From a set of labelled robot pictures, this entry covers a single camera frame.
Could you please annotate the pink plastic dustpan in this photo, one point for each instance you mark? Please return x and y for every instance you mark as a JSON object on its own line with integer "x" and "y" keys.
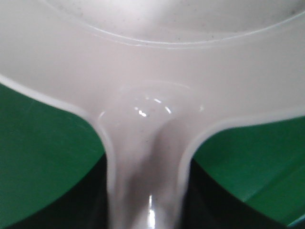
{"x": 155, "y": 79}

